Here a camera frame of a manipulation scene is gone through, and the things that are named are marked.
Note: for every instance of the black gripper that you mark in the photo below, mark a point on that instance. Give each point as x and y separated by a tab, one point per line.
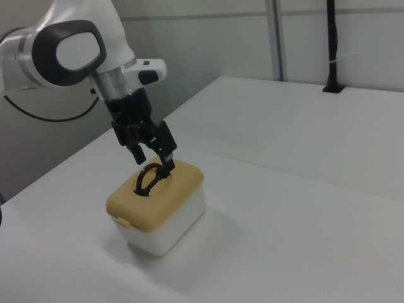
131	109

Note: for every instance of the white plastic tool case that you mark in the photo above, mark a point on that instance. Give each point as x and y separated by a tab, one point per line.
180	225

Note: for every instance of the tan plastic case lid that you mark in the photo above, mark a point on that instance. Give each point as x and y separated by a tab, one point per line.
176	189

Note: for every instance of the grey partition post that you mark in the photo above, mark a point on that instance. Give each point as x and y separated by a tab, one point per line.
277	38

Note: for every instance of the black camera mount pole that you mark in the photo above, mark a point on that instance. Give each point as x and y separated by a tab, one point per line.
332	47

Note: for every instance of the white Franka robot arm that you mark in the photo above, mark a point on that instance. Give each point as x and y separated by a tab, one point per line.
72	50

